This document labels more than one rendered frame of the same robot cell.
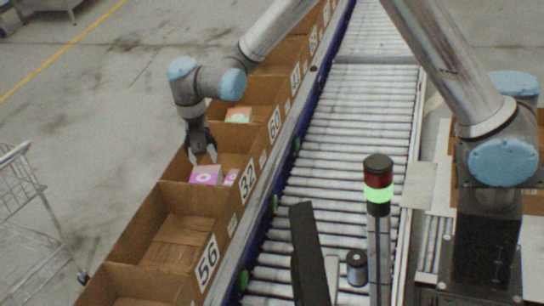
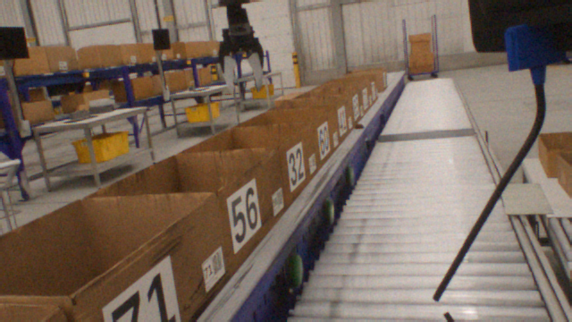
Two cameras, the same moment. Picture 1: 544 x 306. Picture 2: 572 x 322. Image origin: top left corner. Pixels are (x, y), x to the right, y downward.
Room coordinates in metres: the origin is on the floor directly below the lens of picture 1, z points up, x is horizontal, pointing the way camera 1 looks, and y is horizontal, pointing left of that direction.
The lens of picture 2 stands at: (0.19, 0.23, 1.28)
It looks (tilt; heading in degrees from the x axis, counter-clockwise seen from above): 12 degrees down; 357
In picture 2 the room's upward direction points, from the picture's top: 7 degrees counter-clockwise
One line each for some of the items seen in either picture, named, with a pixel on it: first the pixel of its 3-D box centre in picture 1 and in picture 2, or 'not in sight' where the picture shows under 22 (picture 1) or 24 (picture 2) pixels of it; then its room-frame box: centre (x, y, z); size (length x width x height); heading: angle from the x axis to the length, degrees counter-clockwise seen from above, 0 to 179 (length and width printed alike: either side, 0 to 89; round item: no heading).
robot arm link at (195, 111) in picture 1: (189, 104); not in sight; (1.39, 0.23, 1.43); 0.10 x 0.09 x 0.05; 93
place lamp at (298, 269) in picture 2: (244, 280); (298, 271); (1.23, 0.18, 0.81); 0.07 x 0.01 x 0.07; 159
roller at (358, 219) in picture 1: (336, 218); (417, 233); (1.55, -0.20, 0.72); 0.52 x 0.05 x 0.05; 69
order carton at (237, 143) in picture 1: (217, 167); (254, 164); (1.68, 0.24, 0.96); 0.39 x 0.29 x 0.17; 159
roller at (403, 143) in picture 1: (355, 141); (422, 182); (2.03, -0.38, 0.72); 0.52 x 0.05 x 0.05; 69
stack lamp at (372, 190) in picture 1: (378, 180); not in sight; (0.70, -0.17, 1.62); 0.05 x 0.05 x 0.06
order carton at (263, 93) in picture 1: (247, 113); (289, 138); (2.05, 0.10, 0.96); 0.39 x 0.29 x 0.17; 159
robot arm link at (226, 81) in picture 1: (222, 82); not in sight; (1.35, 0.12, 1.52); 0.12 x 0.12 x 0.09; 65
